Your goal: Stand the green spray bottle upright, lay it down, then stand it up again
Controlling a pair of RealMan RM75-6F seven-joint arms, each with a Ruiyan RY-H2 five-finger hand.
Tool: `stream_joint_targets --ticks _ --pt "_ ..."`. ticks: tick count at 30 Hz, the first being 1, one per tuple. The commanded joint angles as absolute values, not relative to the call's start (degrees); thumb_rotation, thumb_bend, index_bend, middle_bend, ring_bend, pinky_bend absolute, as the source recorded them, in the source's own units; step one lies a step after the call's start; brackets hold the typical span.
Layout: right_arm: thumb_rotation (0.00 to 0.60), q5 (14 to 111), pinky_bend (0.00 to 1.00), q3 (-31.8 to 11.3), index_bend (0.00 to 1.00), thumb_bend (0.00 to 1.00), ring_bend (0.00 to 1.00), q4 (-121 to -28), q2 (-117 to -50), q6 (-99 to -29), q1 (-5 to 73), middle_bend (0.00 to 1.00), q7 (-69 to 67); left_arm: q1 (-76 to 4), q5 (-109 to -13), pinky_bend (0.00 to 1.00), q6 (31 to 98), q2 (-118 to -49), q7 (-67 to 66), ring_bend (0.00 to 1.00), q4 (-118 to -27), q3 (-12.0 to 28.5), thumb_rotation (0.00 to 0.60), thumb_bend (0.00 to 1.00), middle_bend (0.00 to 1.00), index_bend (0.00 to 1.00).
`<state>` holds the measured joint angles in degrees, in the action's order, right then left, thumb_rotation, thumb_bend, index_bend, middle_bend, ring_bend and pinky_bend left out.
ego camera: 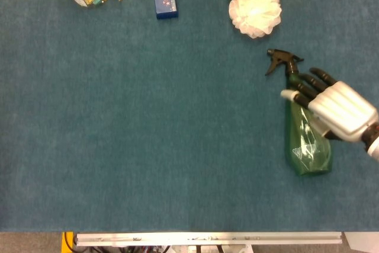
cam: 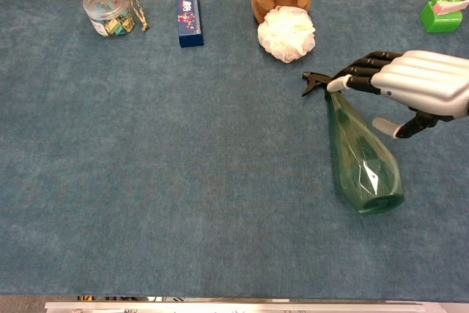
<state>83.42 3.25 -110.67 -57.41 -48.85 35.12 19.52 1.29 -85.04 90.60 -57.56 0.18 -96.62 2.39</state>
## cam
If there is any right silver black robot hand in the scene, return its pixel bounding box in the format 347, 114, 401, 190
325, 51, 469, 141

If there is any green spray bottle black trigger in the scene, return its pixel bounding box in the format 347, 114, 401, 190
301, 70, 405, 216

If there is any green frog tissue holder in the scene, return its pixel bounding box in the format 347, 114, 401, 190
419, 0, 464, 34

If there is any white mesh bath pouf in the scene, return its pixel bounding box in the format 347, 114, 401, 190
256, 5, 316, 64

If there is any blue toothpaste box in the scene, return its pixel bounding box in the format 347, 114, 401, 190
176, 0, 205, 48

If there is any clear jar of binder clips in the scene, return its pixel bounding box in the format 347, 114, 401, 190
82, 0, 137, 38

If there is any aluminium profile rail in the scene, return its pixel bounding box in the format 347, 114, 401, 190
44, 301, 428, 313

